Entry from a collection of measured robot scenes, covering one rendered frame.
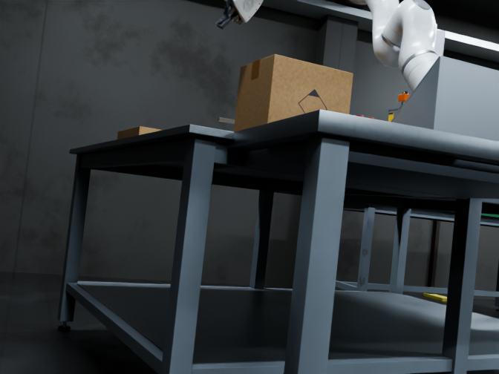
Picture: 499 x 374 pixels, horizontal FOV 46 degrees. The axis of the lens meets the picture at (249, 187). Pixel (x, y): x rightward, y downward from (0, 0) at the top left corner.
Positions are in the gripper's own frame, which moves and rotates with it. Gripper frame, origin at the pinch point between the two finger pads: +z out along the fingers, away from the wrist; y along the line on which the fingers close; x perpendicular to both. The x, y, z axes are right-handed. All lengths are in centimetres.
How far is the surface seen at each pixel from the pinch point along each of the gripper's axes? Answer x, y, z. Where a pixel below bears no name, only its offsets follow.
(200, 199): -50, -6, 48
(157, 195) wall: 186, 218, 59
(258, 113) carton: -23.5, 16.1, 14.9
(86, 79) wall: 248, 139, 30
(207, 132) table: -44, -15, 35
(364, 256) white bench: 23, 232, -4
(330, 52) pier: 179, 245, -130
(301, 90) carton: -28.9, 17.3, 0.6
